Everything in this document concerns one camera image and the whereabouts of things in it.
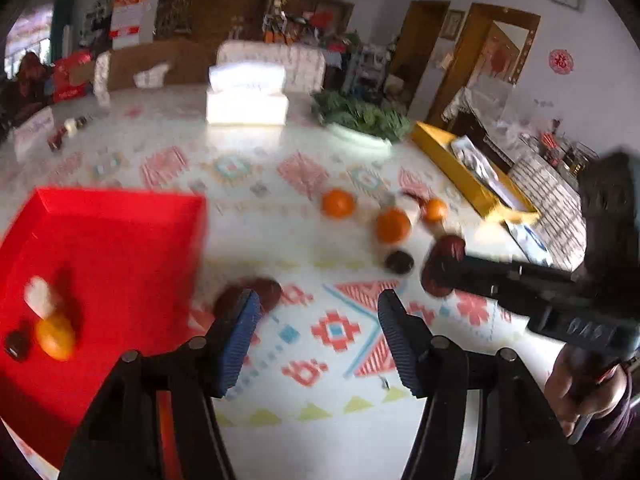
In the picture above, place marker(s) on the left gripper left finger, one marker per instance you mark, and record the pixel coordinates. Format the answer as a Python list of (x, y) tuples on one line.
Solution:
[(119, 436)]

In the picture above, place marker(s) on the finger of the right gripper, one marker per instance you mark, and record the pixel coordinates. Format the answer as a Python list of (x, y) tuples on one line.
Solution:
[(480, 269)]

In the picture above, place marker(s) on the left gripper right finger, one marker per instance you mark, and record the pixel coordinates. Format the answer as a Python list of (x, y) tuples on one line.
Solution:
[(518, 436)]

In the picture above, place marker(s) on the orange mandarin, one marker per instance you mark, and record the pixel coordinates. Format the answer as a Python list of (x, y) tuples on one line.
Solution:
[(56, 336), (434, 210), (392, 226)]

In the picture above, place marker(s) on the dark plum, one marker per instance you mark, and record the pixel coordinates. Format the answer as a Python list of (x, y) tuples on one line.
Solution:
[(17, 345), (399, 262)]

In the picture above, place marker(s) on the beige sugarcane chunk front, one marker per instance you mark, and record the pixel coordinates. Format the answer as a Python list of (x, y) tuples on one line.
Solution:
[(40, 296)]

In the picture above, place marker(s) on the orange mandarin fruit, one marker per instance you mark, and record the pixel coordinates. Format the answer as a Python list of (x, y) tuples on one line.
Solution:
[(338, 203)]

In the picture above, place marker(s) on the person right hand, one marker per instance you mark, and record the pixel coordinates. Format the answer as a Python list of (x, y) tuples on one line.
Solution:
[(569, 408)]

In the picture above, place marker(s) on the cleaning wipes pack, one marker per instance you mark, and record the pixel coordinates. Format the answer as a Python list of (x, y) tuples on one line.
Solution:
[(530, 243)]

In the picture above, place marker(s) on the yellow cardboard tray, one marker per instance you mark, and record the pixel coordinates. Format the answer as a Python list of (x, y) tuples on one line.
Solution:
[(508, 204)]

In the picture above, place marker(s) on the patterned chair right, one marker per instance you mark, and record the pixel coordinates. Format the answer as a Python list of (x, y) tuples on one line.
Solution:
[(560, 224)]

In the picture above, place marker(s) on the patterned chair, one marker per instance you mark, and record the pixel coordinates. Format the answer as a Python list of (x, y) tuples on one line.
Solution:
[(304, 66), (560, 224)]

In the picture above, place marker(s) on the red plastic tray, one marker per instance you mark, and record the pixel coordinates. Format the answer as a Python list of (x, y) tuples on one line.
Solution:
[(124, 264)]

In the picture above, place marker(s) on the white plate of spinach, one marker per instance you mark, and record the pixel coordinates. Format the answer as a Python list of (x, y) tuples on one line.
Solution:
[(332, 108)]

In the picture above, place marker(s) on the patterned chair back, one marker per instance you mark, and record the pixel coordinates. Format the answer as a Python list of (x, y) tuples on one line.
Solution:
[(304, 66)]

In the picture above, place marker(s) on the small items on table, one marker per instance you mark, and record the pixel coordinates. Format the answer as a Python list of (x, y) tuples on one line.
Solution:
[(68, 130)]

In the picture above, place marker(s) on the white tissue pack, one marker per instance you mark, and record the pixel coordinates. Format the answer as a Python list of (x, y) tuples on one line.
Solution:
[(246, 93)]

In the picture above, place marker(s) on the brown chair back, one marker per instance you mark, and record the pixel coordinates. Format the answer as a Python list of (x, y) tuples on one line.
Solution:
[(188, 63)]

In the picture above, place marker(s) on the red wall calendar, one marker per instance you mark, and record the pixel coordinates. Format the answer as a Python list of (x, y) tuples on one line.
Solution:
[(126, 22)]

